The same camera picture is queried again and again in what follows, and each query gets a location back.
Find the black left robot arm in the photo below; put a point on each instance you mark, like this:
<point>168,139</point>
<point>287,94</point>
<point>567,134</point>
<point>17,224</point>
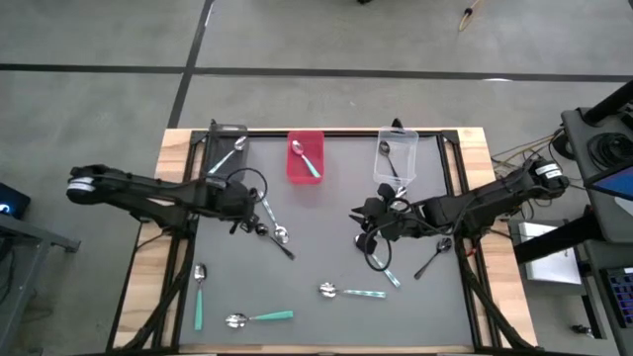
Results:
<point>148,190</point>

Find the black computer with blue light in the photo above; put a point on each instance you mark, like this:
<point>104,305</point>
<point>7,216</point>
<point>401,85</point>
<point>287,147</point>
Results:
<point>10,203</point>

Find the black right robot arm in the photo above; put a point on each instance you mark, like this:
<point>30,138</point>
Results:
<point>494,193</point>

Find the red plastic bin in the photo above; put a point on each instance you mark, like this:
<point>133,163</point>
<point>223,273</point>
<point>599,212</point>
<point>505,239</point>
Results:
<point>314,146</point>

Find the black metal table frame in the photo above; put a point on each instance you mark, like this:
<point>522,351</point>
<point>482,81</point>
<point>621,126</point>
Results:
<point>346,133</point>

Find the clear plastic bin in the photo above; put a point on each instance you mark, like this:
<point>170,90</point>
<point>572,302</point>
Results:
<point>405,153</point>

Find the black stand leg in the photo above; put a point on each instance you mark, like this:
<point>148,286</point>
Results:
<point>554,240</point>

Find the white box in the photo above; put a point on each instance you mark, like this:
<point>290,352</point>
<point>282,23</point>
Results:
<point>549,262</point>

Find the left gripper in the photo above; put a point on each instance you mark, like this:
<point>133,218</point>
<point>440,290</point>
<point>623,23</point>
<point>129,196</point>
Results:
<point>237,200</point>

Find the black button panel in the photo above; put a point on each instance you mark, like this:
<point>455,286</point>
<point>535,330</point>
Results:
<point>622,296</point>

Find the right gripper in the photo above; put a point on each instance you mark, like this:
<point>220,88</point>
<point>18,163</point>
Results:
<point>403,220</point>

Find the grey side desk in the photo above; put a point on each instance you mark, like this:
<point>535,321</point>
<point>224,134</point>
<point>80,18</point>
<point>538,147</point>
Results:
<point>29,237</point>

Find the grey equipment cart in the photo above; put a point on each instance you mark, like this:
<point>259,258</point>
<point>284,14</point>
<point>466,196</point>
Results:
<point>573,128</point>

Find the black pole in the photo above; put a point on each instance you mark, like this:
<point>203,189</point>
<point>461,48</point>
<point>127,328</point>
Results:
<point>610,104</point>

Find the blue monitor screen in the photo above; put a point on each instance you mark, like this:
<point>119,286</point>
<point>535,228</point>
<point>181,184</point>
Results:
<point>618,185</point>

